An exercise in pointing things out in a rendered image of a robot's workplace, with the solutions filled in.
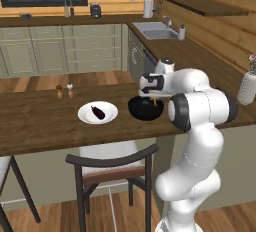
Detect purple eggplant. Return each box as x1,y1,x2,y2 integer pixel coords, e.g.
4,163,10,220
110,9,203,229
90,105,107,121

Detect dark dishwasher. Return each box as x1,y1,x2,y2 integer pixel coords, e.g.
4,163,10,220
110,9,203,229
142,47,158,76

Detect silver tap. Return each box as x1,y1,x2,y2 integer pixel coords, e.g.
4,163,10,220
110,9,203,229
162,14,173,30

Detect small dark blue object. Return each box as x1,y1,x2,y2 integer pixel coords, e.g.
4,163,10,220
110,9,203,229
19,12,33,21

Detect green cupboards under sink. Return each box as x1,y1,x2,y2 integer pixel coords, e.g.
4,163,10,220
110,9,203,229
127,28,146,84

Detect black bowl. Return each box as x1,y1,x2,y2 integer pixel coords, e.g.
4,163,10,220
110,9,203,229
127,95,165,122

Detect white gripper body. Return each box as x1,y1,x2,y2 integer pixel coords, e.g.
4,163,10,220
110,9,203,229
137,87,168,99

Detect grey sink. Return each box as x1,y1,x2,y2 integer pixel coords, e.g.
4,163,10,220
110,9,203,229
132,20,180,41

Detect dark-legged stool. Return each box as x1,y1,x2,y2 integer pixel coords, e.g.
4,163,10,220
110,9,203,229
0,155,42,232

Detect wooden shaker with brown top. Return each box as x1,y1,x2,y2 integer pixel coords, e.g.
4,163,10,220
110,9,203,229
56,84,64,100

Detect green base cupboard run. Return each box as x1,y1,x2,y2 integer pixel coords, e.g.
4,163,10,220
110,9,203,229
0,23,123,79

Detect pink flowers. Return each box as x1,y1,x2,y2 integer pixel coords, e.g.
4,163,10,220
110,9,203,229
247,52,256,74

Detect wooden shaker with white top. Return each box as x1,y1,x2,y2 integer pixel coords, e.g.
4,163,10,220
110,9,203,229
67,82,75,99

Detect dark chair with white seat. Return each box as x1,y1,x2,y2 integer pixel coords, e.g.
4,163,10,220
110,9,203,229
64,140,160,232

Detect pale green bottle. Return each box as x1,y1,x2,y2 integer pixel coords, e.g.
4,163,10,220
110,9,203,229
63,0,70,18

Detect white soap dispenser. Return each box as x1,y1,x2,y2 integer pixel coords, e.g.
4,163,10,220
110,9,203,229
177,23,187,42

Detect wooden wall shelf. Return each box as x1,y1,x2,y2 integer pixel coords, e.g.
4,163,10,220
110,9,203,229
163,0,251,18

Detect white paper towel roll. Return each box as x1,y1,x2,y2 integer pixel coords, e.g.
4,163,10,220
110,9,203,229
142,0,155,20

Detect white plate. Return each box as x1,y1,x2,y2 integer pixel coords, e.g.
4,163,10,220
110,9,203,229
77,100,119,125

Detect white textured vase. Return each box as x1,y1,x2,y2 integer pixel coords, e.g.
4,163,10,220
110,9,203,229
236,71,256,106

